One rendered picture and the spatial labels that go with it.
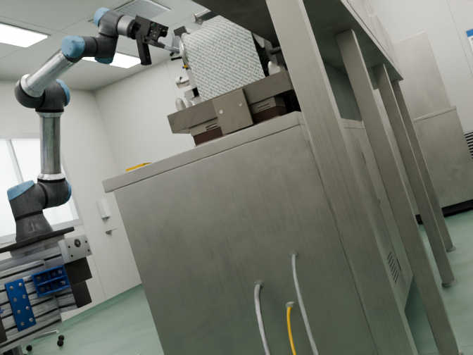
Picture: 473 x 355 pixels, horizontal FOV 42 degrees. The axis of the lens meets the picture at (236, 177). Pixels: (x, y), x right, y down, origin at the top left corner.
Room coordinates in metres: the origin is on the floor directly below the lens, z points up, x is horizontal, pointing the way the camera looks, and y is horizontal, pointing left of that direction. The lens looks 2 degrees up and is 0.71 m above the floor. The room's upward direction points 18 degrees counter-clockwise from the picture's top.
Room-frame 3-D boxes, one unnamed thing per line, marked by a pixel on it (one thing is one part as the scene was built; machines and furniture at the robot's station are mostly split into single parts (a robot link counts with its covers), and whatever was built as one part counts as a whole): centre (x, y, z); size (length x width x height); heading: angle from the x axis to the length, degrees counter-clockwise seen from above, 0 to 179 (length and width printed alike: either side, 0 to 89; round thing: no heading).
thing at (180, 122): (1.89, -0.07, 1.00); 0.40 x 0.16 x 0.06; 71
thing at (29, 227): (2.48, 0.85, 0.87); 0.15 x 0.15 x 0.10
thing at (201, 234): (2.99, -0.33, 0.43); 2.52 x 0.64 x 0.86; 161
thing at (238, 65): (2.02, -0.08, 1.11); 0.23 x 0.01 x 0.18; 71
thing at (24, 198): (2.48, 0.85, 0.98); 0.13 x 0.12 x 0.14; 144
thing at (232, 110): (1.80, -0.05, 0.96); 0.10 x 0.03 x 0.11; 71
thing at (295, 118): (2.99, -0.32, 0.88); 2.52 x 0.66 x 0.04; 161
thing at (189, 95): (2.16, 0.05, 1.05); 0.06 x 0.05 x 0.31; 71
